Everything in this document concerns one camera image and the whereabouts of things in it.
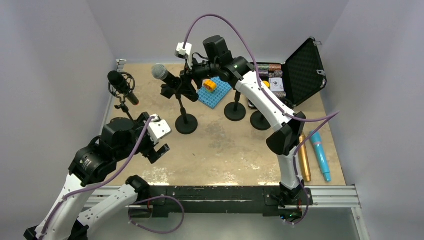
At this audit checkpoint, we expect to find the black stand behind left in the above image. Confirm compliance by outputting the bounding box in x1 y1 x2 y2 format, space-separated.
160 84 198 135

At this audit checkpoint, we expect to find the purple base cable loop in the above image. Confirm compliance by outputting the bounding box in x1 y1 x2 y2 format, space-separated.
127 194 185 235

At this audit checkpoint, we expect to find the white card deck box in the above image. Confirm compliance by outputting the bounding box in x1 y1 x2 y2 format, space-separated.
268 77 285 92

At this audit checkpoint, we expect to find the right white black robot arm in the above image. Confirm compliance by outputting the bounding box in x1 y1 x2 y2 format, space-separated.
175 35 306 204

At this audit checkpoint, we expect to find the black stand with shock mount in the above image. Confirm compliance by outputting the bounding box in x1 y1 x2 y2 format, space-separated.
250 110 271 131

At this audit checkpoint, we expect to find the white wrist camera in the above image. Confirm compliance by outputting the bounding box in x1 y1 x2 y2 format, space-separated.
147 114 172 145
175 42 193 60

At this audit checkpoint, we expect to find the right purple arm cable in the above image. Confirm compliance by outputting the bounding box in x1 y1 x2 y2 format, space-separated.
182 13 341 193

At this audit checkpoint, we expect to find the orange yellow toy brick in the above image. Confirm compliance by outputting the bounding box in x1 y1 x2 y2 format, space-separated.
203 79 217 93

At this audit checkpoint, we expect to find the yellow poker chip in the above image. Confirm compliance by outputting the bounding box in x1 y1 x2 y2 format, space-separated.
262 81 270 89

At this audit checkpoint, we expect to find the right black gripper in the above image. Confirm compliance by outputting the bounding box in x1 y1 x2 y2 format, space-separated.
176 56 219 97

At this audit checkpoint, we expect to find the black round-base mic stand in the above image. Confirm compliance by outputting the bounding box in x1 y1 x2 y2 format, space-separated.
224 91 246 122

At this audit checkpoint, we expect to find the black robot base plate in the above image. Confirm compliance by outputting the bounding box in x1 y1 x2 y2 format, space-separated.
125 175 314 220

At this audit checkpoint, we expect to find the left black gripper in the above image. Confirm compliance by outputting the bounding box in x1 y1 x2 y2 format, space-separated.
115 111 170 162

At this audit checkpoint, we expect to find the blue studded baseplate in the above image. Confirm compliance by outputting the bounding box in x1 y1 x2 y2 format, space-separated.
197 77 232 109

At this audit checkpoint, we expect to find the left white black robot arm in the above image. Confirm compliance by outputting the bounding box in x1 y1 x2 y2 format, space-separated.
24 112 172 240

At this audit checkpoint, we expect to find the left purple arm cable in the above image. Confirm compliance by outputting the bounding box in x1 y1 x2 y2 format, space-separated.
38 115 157 240

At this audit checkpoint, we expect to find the black poker chip case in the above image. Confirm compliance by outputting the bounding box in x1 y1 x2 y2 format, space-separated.
257 36 328 108

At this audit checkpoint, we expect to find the black silver-grille microphone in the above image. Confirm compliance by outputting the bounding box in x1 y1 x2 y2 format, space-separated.
151 64 183 91

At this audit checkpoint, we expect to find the black tripod shock-mount stand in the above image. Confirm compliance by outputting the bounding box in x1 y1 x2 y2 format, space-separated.
107 78 137 125

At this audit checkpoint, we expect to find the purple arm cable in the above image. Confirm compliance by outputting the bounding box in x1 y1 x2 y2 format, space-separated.
182 13 341 193
38 115 157 240

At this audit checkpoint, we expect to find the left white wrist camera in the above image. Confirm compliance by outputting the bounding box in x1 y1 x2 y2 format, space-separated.
147 114 172 145

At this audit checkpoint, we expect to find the gold handheld microphone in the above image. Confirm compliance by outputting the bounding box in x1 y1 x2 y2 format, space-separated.
298 143 312 182

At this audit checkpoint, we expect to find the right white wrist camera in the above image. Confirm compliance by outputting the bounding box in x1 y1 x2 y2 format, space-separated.
175 42 193 60

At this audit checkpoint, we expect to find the blue handheld microphone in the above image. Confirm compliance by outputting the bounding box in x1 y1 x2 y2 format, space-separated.
309 131 332 182

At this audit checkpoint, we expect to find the black condenser microphone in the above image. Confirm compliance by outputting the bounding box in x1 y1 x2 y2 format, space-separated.
107 70 140 106

